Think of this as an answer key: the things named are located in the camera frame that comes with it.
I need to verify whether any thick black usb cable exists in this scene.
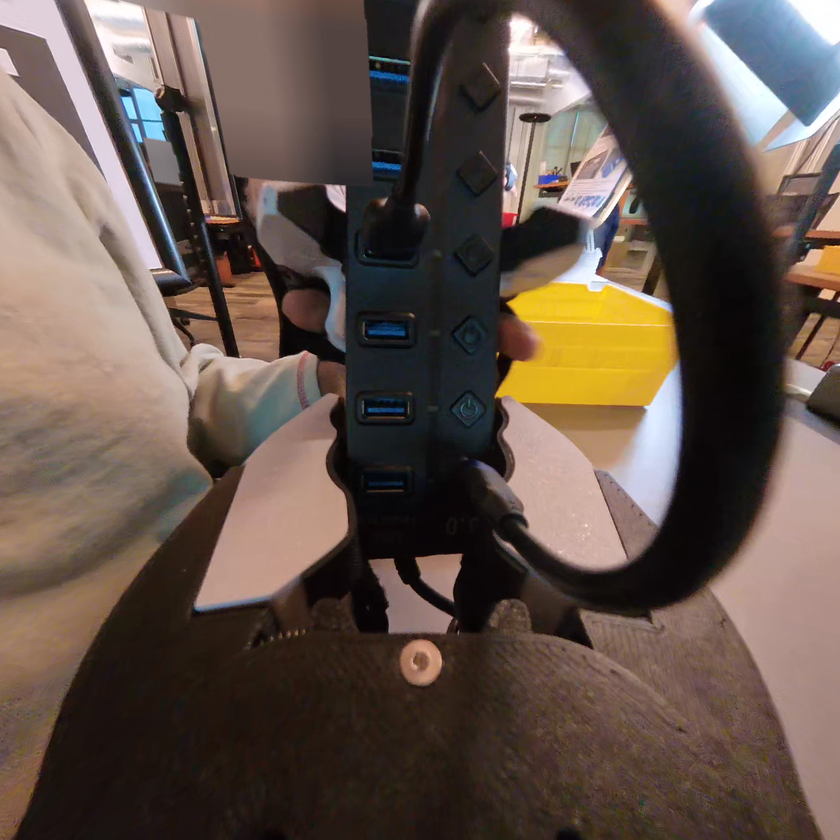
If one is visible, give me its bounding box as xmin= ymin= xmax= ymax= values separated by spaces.
xmin=360 ymin=0 xmax=788 ymax=614

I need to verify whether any wooden desk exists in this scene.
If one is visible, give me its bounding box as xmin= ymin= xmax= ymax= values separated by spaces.
xmin=774 ymin=226 xmax=840 ymax=362

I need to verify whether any black multi-port usb hub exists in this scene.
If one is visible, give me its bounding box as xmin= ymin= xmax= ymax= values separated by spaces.
xmin=343 ymin=0 xmax=511 ymax=559

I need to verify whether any thin black cable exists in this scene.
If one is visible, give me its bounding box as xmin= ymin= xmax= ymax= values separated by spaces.
xmin=394 ymin=556 xmax=457 ymax=618

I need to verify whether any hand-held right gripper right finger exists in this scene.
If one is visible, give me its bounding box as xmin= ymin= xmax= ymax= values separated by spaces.
xmin=500 ymin=397 xmax=631 ymax=572

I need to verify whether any black floor lamp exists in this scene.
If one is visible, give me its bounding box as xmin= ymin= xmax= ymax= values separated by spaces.
xmin=517 ymin=112 xmax=553 ymax=227

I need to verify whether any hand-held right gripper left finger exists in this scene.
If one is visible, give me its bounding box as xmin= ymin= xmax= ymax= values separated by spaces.
xmin=192 ymin=394 xmax=361 ymax=613

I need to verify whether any printed instruction sheet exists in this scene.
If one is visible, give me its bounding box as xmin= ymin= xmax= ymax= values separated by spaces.
xmin=563 ymin=128 xmax=636 ymax=221

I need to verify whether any yellow plastic bin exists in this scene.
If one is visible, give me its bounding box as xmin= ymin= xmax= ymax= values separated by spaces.
xmin=497 ymin=281 xmax=680 ymax=409

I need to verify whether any person's left forearm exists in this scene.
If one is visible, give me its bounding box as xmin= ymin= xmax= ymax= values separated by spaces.
xmin=187 ymin=348 xmax=324 ymax=470

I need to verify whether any person's left hand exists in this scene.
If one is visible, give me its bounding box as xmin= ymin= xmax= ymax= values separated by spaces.
xmin=282 ymin=289 xmax=544 ymax=395

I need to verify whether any black stand pole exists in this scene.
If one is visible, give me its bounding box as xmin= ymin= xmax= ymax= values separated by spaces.
xmin=58 ymin=0 xmax=240 ymax=358

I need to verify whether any person in grey sweatshirt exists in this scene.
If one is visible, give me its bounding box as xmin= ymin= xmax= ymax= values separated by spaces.
xmin=0 ymin=69 xmax=221 ymax=840

